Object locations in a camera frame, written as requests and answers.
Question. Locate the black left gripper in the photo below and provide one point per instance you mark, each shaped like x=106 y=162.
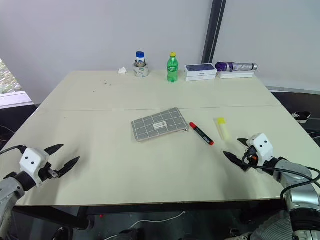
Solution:
x=49 y=172

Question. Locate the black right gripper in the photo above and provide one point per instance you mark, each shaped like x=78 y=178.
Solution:
x=249 y=157

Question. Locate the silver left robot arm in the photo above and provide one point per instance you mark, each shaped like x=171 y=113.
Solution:
x=10 y=192

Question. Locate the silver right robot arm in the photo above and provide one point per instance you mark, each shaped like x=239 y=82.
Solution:
x=297 y=185

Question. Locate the grey checked pouch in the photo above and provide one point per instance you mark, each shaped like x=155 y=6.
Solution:
x=160 y=124

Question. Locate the yellow highlighter in clear wrap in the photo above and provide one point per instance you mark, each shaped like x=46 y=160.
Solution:
x=223 y=128

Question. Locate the red and black marker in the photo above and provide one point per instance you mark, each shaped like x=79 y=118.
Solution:
x=201 y=133

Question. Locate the black and white sneaker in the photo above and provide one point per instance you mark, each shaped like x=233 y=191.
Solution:
x=302 y=116

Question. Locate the flat white box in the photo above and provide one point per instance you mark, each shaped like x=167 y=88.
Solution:
x=235 y=74

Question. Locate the folded purple silver umbrella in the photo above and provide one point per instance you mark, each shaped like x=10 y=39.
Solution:
x=235 y=66

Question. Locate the white phone box blue top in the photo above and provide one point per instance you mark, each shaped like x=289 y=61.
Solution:
x=200 y=68

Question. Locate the green soda bottle yellow cap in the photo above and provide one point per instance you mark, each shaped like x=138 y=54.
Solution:
x=172 y=68

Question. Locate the crumpled white tissue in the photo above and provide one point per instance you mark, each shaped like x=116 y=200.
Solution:
x=122 y=71

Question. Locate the clear packing tape roll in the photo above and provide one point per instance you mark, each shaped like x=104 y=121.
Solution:
x=140 y=70

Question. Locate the white bottle blue cap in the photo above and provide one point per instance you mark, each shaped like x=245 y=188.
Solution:
x=140 y=58

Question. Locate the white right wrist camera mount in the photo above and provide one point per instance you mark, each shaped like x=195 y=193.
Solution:
x=262 y=149

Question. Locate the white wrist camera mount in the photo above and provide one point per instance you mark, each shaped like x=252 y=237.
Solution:
x=262 y=149
x=32 y=162

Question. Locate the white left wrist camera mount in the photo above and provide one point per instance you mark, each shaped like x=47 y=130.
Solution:
x=32 y=162

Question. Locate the black table frame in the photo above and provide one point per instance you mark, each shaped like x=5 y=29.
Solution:
x=100 y=212

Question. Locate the dark vertical wall post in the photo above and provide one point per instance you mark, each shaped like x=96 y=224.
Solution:
x=213 y=31

